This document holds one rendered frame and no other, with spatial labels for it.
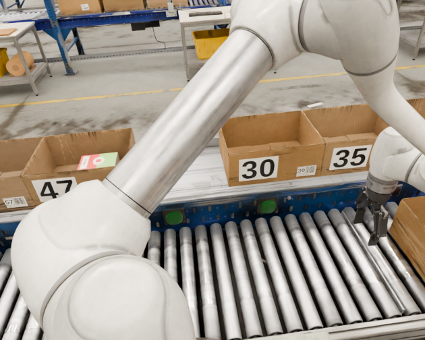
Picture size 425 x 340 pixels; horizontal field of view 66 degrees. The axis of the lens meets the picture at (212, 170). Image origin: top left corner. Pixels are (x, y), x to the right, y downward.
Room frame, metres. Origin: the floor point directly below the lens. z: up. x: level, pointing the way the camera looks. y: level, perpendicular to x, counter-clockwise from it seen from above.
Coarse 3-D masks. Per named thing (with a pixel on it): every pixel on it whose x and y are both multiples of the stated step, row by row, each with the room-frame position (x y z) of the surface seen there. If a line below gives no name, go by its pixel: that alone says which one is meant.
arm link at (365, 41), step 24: (312, 0) 0.61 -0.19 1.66; (336, 0) 0.55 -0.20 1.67; (360, 0) 0.53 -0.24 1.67; (384, 0) 0.55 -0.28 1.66; (312, 24) 0.59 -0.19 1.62; (336, 24) 0.56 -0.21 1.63; (360, 24) 0.54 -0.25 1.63; (384, 24) 0.54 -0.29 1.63; (312, 48) 0.61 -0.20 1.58; (336, 48) 0.58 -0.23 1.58; (360, 48) 0.55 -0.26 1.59; (384, 48) 0.56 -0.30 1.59; (360, 72) 0.59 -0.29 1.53
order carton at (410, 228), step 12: (408, 204) 0.88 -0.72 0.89; (420, 204) 0.88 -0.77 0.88; (396, 216) 0.87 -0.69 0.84; (408, 216) 0.82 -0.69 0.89; (420, 216) 0.88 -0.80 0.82; (396, 228) 0.85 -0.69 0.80; (408, 228) 0.79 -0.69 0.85; (420, 228) 0.75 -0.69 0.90; (396, 240) 0.82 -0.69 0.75; (408, 240) 0.77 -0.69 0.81; (420, 240) 0.73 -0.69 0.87; (408, 252) 0.75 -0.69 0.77; (420, 252) 0.71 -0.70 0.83; (420, 264) 0.69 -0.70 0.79
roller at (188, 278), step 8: (184, 232) 0.94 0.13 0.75; (184, 240) 0.90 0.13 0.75; (184, 248) 0.86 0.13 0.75; (192, 248) 0.87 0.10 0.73; (184, 256) 0.82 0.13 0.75; (192, 256) 0.82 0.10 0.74; (184, 264) 0.78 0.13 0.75; (192, 264) 0.78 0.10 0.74; (184, 272) 0.75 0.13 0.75; (192, 272) 0.75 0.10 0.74; (184, 280) 0.71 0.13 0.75; (192, 280) 0.71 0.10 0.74; (184, 288) 0.68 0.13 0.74; (192, 288) 0.68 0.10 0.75; (192, 296) 0.65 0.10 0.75; (192, 304) 0.62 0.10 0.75; (192, 312) 0.59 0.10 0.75; (192, 320) 0.56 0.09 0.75
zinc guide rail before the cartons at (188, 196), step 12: (288, 180) 1.06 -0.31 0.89; (300, 180) 1.06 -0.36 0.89; (312, 180) 1.05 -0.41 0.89; (324, 180) 1.05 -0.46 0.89; (336, 180) 1.04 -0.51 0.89; (348, 180) 1.04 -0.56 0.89; (360, 180) 1.04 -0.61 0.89; (192, 192) 1.03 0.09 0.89; (204, 192) 1.02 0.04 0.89; (216, 192) 1.02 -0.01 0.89; (228, 192) 1.01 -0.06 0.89; (240, 192) 1.01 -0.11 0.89; (252, 192) 1.00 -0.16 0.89; (264, 192) 1.01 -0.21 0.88; (0, 216) 0.96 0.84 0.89; (12, 216) 0.95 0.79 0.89; (24, 216) 0.95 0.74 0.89
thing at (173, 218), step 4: (172, 212) 0.96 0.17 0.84; (176, 212) 0.96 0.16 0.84; (168, 216) 0.96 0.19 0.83; (172, 216) 0.96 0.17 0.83; (176, 216) 0.96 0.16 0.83; (180, 216) 0.96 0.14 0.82; (168, 220) 0.96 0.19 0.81; (172, 220) 0.96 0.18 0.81; (176, 220) 0.96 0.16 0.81; (180, 220) 0.96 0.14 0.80; (172, 224) 0.96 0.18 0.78; (176, 224) 0.96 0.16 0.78
